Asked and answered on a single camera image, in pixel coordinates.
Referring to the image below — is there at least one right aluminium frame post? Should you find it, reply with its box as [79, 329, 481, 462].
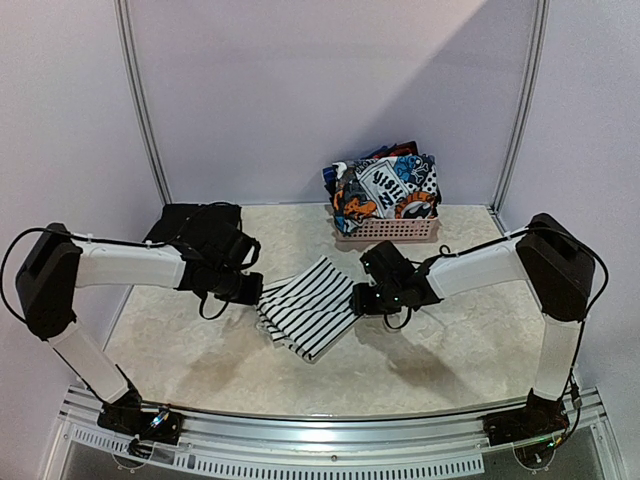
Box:
[490, 0, 550, 216]

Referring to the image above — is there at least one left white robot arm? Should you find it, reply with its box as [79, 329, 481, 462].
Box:
[13, 223, 263, 434]

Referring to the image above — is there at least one colourful printed clothes pile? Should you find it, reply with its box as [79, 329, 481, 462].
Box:
[322, 141, 442, 236]

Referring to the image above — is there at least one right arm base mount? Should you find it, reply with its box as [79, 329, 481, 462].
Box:
[481, 381, 582, 471]

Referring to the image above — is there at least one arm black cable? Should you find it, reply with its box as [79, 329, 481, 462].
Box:
[0, 201, 261, 331]
[382, 224, 611, 406]

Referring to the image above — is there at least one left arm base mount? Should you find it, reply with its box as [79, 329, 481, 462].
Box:
[97, 393, 185, 460]

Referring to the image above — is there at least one black white striped tank top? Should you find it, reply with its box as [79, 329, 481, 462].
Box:
[257, 256, 359, 364]

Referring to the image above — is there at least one pink plastic laundry basket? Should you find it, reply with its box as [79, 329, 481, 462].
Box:
[332, 208, 439, 242]

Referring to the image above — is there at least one aluminium front rail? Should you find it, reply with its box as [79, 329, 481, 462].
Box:
[43, 386, 626, 479]

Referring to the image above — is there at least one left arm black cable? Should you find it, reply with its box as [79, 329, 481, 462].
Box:
[0, 201, 261, 331]

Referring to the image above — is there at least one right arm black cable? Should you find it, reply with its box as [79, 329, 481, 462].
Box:
[382, 224, 611, 406]

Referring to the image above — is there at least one folded black shirt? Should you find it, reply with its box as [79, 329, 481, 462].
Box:
[145, 201, 241, 246]

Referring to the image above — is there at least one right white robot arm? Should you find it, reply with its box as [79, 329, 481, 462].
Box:
[350, 213, 601, 436]

